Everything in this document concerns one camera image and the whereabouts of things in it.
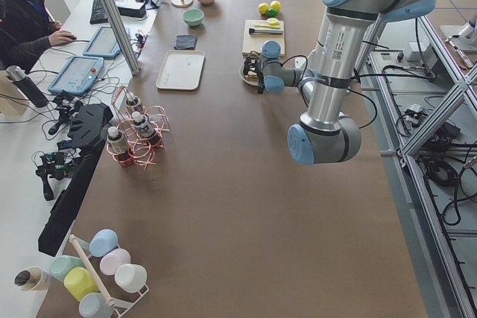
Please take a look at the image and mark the yellow cup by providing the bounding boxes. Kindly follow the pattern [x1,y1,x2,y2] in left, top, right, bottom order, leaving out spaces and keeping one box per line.
[63,267,99,302]

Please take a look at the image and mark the yellow lemon upper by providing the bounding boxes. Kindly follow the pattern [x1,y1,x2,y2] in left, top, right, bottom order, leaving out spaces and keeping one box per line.
[270,0,282,12]

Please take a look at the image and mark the yellow lemon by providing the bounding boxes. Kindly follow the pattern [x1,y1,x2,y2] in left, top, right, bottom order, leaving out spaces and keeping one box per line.
[258,2,270,15]
[270,0,282,12]

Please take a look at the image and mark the white round plate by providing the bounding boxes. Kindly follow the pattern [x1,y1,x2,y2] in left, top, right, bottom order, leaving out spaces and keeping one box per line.
[238,65,259,87]

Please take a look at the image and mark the grey folded cloth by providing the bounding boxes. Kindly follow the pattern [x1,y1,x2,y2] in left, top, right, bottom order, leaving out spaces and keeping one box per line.
[174,34,198,50]

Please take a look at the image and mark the black thermos bottle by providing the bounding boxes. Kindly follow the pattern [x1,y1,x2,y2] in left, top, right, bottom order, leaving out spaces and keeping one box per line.
[6,66,48,108]

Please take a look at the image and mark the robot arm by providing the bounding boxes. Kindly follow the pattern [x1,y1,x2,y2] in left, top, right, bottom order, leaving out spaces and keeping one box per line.
[256,0,437,165]

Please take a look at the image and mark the tea bottle front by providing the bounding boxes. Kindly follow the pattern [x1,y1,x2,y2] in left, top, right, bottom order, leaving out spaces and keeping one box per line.
[132,111,163,147]

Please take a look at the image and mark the pink cup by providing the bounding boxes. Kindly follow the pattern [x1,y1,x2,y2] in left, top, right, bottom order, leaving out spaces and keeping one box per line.
[99,248,131,276]

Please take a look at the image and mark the yellow plastic knife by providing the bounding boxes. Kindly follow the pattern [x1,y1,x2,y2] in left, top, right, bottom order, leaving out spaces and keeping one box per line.
[251,23,281,29]

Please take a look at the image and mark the cream rabbit tray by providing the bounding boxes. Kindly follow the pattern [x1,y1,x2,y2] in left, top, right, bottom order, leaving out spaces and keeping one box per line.
[156,50,205,91]

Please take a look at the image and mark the seated person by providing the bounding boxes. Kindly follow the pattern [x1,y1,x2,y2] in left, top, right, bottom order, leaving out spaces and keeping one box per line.
[1,0,76,73]

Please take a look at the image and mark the white cup rack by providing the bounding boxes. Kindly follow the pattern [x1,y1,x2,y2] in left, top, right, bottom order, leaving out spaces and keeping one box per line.
[68,235,150,317]

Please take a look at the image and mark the green cup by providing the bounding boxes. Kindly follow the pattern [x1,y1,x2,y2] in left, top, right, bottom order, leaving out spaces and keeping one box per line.
[49,255,85,282]

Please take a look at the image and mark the bread slice from board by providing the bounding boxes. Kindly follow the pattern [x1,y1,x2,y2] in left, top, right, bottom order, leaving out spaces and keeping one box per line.
[242,61,259,81]

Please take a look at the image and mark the blue teach pendant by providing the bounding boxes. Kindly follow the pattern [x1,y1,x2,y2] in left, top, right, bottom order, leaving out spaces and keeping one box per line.
[48,56,104,95]
[83,26,121,60]

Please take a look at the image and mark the yellow lemon lower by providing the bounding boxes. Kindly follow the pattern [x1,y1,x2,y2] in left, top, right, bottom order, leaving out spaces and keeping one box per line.
[258,2,270,15]

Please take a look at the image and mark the tea bottle back left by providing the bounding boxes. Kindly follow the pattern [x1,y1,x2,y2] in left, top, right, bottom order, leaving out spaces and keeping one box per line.
[125,93,144,115]

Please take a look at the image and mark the tea bottle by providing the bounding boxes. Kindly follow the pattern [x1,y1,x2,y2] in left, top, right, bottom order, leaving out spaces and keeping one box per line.
[125,93,144,115]
[107,126,133,167]
[132,111,163,147]

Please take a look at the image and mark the white cup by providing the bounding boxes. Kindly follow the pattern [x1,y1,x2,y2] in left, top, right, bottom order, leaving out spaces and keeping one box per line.
[114,264,148,293]

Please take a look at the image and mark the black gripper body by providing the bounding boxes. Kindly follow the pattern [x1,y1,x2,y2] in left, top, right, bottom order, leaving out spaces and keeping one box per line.
[242,51,265,94]

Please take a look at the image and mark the tea bottle right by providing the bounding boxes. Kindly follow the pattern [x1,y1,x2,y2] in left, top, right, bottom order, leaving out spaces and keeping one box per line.
[107,126,133,167]

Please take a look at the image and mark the green bowl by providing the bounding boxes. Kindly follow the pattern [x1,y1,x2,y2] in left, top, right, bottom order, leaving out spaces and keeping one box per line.
[182,9,204,27]

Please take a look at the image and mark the blue cup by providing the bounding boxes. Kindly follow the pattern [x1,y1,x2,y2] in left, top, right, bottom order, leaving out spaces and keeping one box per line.
[89,229,119,258]

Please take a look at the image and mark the aluminium frame post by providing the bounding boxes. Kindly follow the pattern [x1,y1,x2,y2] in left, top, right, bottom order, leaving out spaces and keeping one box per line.
[101,0,140,75]

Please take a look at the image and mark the blue teach pendant near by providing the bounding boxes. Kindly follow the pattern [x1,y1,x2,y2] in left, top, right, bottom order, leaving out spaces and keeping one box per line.
[48,56,104,95]

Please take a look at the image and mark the green lime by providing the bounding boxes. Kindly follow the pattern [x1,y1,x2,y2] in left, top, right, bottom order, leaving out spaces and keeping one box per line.
[265,7,278,18]

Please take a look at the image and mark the lemon slices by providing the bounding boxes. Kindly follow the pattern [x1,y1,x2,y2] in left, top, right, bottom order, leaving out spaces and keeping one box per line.
[266,18,279,27]

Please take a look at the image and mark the grey cup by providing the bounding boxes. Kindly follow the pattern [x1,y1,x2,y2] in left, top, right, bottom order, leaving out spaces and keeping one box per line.
[78,293,113,318]

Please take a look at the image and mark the blue teach pendant far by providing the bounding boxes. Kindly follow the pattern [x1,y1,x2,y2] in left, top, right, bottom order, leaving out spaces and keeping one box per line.
[83,26,121,60]

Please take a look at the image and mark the copper wire bottle rack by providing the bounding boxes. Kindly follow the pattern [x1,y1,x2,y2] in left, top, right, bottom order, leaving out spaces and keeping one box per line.
[106,85,171,168]

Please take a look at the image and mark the black keyboard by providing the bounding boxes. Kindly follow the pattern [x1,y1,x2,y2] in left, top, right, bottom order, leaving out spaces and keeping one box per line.
[89,0,108,25]

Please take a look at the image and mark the wooden cutting board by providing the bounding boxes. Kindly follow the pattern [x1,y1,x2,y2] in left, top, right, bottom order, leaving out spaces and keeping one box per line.
[242,19,285,57]

